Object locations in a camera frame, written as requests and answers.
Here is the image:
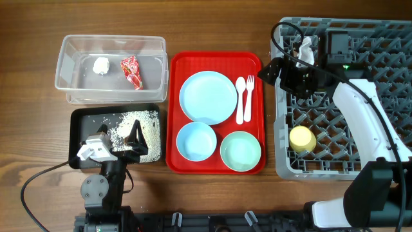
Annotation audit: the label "red serving tray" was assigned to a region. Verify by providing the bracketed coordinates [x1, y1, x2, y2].
[165, 52, 267, 175]

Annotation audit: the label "green bowl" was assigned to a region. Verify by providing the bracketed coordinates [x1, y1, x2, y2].
[220, 131, 262, 172]

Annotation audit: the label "grey dishwasher rack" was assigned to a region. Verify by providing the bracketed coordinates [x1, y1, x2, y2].
[270, 17, 411, 180]

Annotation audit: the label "white plastic fork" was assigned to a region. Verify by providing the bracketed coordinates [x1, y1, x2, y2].
[243, 75, 255, 122]

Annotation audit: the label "right black cable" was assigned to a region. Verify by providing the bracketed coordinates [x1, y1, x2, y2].
[270, 21, 407, 232]

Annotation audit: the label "black cable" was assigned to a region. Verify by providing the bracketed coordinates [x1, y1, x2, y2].
[20, 160, 81, 232]
[270, 21, 407, 232]

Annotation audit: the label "red snack wrapper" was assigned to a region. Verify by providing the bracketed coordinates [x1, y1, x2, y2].
[120, 55, 143, 90]

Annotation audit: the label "white plastic spoon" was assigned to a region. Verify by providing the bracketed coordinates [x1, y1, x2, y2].
[235, 77, 246, 125]

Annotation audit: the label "light blue bowl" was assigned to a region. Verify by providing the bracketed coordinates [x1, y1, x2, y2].
[176, 122, 217, 162]

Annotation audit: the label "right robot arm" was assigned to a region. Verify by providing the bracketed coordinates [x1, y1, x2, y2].
[258, 31, 411, 231]

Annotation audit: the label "clear plastic bin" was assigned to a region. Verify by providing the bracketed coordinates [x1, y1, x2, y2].
[55, 35, 169, 104]

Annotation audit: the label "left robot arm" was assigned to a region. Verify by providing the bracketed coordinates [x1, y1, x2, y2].
[77, 120, 148, 215]

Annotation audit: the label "black plastic tray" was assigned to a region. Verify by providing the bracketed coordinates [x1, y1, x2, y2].
[68, 103, 162, 169]

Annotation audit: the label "yellow cup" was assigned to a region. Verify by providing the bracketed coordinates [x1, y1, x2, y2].
[289, 126, 316, 153]

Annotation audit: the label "left black cable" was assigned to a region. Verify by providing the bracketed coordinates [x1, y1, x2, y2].
[20, 160, 81, 232]

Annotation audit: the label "light blue plate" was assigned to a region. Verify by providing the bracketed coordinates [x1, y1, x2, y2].
[179, 71, 238, 126]

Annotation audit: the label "rice leftovers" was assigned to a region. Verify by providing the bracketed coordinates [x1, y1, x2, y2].
[88, 110, 162, 163]

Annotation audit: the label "white tissue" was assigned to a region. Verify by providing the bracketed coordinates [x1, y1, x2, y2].
[93, 57, 110, 75]

